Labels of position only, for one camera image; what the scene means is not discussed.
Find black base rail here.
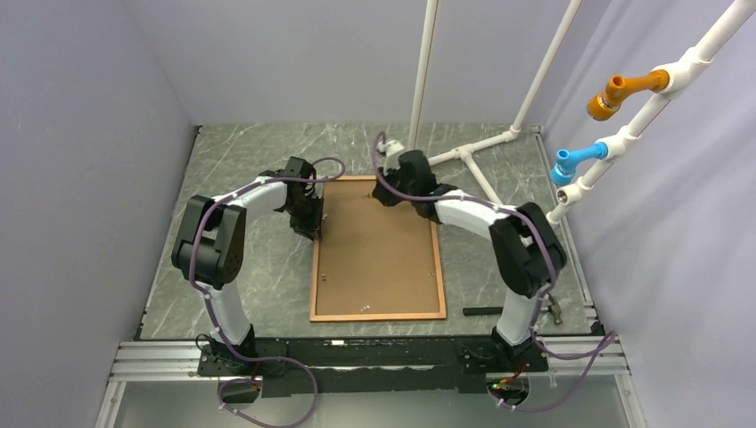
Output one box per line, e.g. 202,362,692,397
197,334,548,398

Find white PVC pipe stand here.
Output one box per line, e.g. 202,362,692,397
406,0,756,226

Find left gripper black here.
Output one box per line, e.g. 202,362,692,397
285,194,325,242

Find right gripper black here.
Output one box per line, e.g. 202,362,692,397
373,161,417,208

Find black handle hammer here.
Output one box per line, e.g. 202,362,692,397
462,294,563,325

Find red wooden picture frame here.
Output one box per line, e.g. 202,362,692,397
308,175,448,324

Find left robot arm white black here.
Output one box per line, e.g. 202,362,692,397
170,157,327,375

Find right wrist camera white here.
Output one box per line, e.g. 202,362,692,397
377,139,407,171

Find blue pipe fitting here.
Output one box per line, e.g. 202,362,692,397
549,142,609,186

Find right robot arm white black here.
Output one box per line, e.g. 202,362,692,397
372,140,568,370

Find orange pipe fitting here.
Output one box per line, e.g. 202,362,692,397
587,70,670,121

